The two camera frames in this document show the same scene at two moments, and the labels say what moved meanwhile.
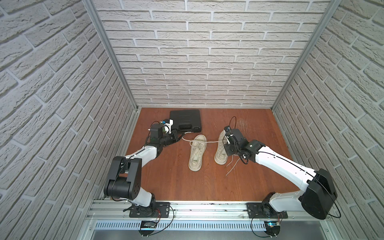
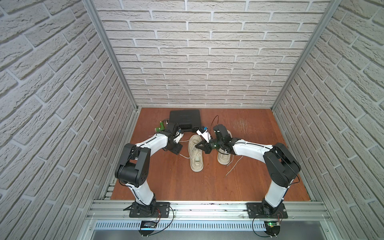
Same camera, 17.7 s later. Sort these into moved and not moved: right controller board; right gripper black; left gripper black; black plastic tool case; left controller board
Moved: right gripper black; left gripper black
Not moved: black plastic tool case; right controller board; left controller board
